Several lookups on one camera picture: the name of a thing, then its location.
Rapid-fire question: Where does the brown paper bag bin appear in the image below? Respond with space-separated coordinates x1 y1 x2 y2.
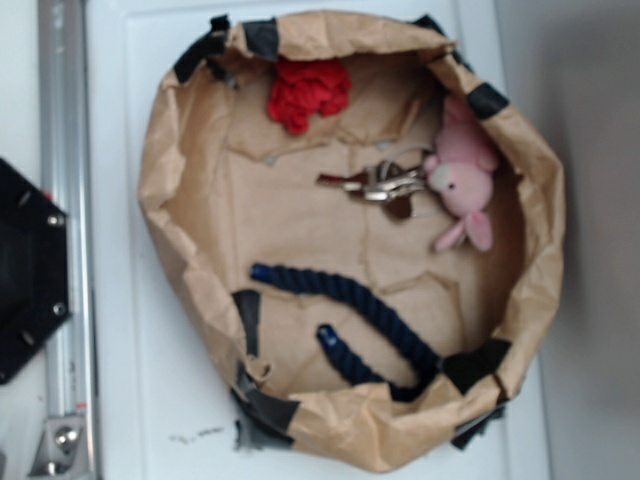
138 11 565 473

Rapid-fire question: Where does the red crumpled cloth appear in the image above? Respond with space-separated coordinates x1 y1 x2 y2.
267 57 352 135

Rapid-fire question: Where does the pink plush bunny toy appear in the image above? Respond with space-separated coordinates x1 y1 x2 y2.
424 94 499 252

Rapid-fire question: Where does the dark blue twisted rope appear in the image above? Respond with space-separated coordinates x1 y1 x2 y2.
249 262 444 403

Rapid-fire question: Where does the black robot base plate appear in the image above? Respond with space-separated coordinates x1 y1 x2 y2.
1 160 70 385

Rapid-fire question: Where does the aluminium frame rail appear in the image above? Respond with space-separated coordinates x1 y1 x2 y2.
29 1 101 479

